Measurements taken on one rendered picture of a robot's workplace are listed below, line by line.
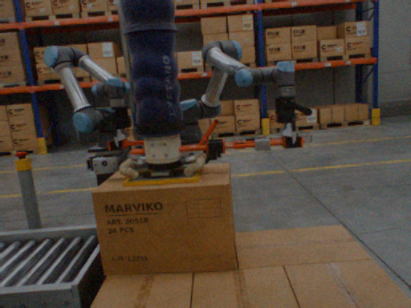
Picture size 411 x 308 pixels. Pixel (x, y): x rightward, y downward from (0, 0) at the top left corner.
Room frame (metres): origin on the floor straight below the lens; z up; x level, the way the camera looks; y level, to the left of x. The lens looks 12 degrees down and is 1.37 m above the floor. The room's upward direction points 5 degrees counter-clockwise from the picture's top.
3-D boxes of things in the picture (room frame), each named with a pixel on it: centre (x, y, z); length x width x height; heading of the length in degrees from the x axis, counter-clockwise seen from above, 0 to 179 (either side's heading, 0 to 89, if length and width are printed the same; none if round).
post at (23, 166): (2.21, 1.14, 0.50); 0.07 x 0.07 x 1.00; 89
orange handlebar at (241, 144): (1.80, 0.00, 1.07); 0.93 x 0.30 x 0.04; 85
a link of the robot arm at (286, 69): (1.65, -0.37, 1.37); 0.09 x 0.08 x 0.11; 29
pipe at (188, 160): (1.69, 0.21, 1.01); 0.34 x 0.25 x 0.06; 85
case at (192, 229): (1.69, 0.20, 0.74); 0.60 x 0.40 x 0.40; 85
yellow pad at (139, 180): (1.60, 0.22, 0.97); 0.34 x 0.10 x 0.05; 85
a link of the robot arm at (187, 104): (2.24, 0.09, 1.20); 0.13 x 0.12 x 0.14; 119
